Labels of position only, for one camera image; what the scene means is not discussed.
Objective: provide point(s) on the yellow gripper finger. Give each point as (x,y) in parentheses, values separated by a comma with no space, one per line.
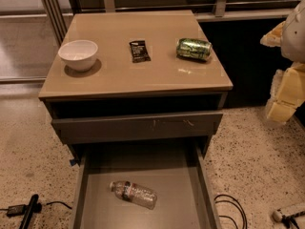
(273,37)
(287,93)

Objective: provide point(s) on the clear plastic water bottle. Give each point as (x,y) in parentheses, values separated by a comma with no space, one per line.
(134,193)

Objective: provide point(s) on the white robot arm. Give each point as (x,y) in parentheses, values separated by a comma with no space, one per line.
(293,36)

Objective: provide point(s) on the open grey middle drawer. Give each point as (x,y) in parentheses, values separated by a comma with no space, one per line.
(153,184)

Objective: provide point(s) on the grey drawer cabinet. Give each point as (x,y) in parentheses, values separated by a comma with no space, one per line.
(116,86)

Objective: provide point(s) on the grey top drawer front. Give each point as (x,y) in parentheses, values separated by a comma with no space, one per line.
(136,127)

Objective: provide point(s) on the green soda can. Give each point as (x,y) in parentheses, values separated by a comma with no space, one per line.
(194,48)

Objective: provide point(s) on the white power strip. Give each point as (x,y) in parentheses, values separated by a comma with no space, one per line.
(292,211)

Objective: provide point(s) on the black snack bar wrapper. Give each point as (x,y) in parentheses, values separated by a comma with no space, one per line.
(139,51)

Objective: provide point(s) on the white ceramic bowl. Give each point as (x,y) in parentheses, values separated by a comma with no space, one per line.
(79,55)

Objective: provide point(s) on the blue tape piece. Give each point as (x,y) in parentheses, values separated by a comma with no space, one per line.
(73,162)

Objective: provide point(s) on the black power adapter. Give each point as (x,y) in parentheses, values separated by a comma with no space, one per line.
(16,210)

